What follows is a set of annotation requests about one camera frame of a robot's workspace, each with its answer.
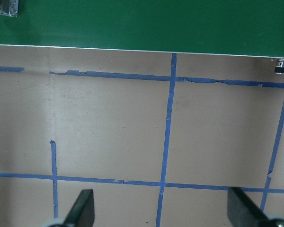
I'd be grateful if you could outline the red push button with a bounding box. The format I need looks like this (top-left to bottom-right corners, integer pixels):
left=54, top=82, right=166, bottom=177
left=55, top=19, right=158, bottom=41
left=0, top=0, right=18, bottom=17

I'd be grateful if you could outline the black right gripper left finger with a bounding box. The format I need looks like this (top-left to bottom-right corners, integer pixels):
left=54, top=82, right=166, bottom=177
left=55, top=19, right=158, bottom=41
left=63, top=189, right=95, bottom=227

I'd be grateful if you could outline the green conveyor belt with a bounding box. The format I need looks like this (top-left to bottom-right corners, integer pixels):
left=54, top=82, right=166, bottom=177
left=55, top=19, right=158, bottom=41
left=0, top=0, right=284, bottom=57

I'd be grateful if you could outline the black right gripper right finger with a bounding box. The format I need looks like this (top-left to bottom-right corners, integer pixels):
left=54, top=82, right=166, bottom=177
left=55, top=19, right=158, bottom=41
left=227, top=187, right=269, bottom=227

